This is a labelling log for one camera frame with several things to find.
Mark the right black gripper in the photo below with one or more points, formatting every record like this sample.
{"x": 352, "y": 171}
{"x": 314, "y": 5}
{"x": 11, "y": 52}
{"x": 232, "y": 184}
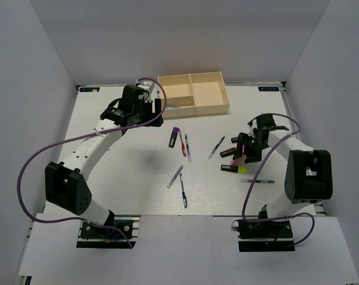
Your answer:
{"x": 242, "y": 137}

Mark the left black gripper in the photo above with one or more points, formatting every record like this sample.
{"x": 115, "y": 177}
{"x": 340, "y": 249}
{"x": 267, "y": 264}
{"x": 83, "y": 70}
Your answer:
{"x": 158, "y": 108}

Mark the blue clear highlighter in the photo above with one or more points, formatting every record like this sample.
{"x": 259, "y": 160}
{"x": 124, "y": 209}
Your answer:
{"x": 172, "y": 107}

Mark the pink clear highlighter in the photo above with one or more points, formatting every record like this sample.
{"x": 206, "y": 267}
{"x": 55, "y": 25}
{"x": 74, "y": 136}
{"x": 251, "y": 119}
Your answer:
{"x": 238, "y": 162}

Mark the orange cap highlighter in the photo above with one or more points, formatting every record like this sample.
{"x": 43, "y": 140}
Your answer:
{"x": 228, "y": 152}

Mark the yellow cap highlighter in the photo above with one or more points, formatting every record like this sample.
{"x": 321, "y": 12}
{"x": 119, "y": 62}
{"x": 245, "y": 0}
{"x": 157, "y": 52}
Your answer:
{"x": 233, "y": 169}

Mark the purple cap highlighter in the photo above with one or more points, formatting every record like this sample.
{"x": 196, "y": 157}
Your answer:
{"x": 173, "y": 137}

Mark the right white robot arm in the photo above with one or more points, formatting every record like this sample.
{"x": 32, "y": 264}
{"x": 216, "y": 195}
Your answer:
{"x": 308, "y": 178}

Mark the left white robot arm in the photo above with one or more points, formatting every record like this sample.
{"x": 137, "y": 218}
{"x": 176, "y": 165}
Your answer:
{"x": 66, "y": 181}

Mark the green clear pen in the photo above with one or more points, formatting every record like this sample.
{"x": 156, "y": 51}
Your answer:
{"x": 212, "y": 153}

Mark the black clear pen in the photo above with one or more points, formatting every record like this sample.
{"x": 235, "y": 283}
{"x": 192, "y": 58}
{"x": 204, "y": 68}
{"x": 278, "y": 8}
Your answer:
{"x": 257, "y": 181}

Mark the red pen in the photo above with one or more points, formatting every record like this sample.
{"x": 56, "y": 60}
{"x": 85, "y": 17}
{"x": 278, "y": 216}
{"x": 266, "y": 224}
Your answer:
{"x": 182, "y": 144}

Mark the wooden compartment box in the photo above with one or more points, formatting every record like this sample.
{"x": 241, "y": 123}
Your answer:
{"x": 197, "y": 94}

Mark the blue clear pen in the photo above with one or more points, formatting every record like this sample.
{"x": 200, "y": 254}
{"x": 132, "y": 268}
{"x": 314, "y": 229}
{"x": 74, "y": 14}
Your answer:
{"x": 187, "y": 148}

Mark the right table logo sticker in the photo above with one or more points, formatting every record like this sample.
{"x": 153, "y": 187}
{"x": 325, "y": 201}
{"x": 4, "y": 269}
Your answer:
{"x": 268, "y": 89}

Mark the table logo sticker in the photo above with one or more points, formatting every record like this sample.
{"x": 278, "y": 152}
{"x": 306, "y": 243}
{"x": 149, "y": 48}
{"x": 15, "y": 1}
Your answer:
{"x": 268, "y": 89}
{"x": 89, "y": 89}

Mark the purple clear pen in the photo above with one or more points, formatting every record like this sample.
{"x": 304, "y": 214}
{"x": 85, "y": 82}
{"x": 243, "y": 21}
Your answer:
{"x": 177, "y": 173}

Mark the left table logo sticker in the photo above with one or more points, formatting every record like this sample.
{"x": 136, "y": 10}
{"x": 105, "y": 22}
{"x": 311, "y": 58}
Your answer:
{"x": 89, "y": 89}

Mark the blue grip pen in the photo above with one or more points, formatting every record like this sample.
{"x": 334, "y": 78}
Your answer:
{"x": 184, "y": 198}

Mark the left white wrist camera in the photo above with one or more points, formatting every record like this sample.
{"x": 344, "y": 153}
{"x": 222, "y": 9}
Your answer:
{"x": 149, "y": 88}

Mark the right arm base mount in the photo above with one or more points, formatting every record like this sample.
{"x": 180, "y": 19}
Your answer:
{"x": 272, "y": 236}

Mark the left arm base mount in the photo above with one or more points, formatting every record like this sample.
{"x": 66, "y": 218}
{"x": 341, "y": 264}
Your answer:
{"x": 90, "y": 237}

